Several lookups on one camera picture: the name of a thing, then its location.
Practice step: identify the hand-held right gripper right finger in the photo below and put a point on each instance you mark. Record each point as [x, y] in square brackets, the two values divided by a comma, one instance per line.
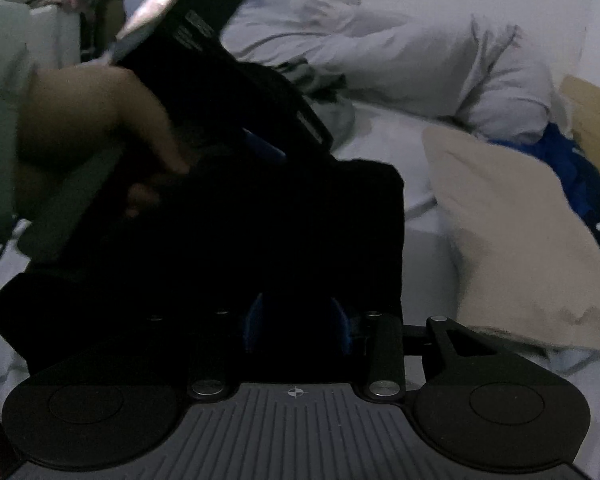
[341, 327]

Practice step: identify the light blue folded cloth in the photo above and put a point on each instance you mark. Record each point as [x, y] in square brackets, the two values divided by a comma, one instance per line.
[575, 360]

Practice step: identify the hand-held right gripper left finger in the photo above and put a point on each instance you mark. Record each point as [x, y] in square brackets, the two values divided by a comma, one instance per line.
[254, 325]

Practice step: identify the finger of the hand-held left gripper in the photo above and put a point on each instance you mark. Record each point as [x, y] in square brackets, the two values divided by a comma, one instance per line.
[265, 146]

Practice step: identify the white duvet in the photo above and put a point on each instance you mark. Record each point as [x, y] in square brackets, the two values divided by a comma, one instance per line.
[405, 60]

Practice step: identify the dark blue cloth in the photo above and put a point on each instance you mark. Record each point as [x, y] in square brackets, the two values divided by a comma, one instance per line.
[590, 185]

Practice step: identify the printed blue bedsheet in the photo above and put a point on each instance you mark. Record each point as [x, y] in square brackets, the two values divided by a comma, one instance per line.
[380, 135]

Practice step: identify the beige folded cloth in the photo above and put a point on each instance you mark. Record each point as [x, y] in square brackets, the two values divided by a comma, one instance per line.
[505, 240]

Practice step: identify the person's left hand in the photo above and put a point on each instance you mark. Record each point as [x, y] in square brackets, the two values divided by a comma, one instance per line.
[105, 105]

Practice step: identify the black shirt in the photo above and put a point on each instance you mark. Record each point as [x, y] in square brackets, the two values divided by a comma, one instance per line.
[305, 235]

